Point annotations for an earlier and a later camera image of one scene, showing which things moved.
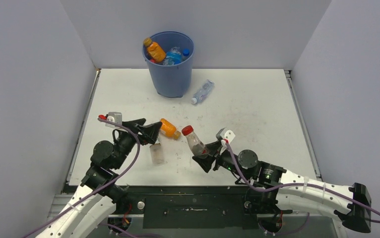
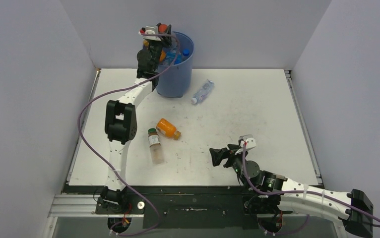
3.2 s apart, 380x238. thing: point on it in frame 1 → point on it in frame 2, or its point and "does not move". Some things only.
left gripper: x=149 y=133 → x=165 y=41
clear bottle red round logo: x=197 y=147 → x=162 y=28
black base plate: x=189 y=207 does not move
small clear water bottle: x=202 y=93 does not move
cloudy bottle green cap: x=157 y=153 does not move
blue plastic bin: x=171 y=81 does not move
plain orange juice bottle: x=168 y=130 does not move
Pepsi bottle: x=185 y=53 does not move
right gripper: x=212 y=148 → x=218 y=154
